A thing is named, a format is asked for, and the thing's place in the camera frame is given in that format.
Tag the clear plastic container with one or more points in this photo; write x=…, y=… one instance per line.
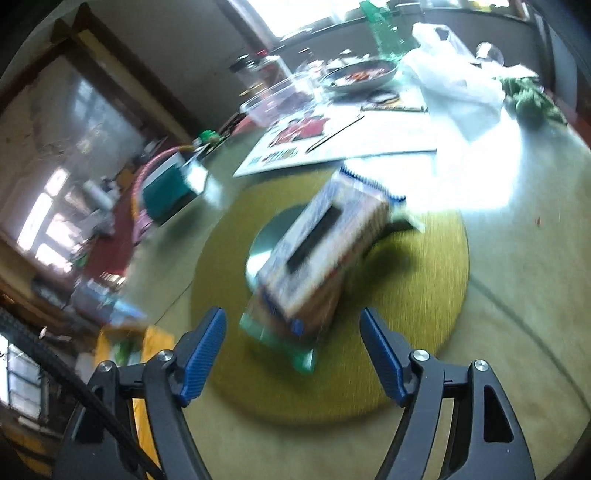
x=277, y=104

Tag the white red liquor bottle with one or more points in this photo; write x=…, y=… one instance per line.
x=268, y=64

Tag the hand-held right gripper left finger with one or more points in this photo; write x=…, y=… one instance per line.
x=203, y=355

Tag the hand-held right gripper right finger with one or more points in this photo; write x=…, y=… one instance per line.
x=383, y=360

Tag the yellow round mat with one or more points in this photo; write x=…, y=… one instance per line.
x=415, y=300

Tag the printed placemat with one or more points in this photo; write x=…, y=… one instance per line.
x=369, y=138

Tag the yellow cardboard box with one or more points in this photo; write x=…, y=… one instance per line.
x=152, y=341

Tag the green plastic bottle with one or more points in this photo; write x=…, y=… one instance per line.
x=383, y=32

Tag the metal bowl with food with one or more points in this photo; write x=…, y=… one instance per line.
x=362, y=76

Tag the white plastic bag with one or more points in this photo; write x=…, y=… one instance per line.
x=457, y=83

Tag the glass cup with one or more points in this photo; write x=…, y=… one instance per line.
x=489, y=51

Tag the hula hoop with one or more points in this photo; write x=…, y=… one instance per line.
x=138, y=180

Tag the wooden sideboard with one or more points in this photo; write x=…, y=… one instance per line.
x=106, y=258

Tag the small green bottle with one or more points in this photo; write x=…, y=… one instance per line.
x=207, y=137

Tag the round metal disc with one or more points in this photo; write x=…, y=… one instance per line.
x=265, y=249

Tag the dark green snack packet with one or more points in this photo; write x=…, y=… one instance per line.
x=281, y=341

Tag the cracker packet blue ends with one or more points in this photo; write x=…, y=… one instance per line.
x=318, y=244

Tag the teal tissue box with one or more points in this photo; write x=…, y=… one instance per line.
x=168, y=184

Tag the chopstick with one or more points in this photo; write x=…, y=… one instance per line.
x=337, y=132

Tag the glass jar black lid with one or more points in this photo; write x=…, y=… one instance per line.
x=240, y=67

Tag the green cloth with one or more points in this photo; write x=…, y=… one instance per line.
x=531, y=99

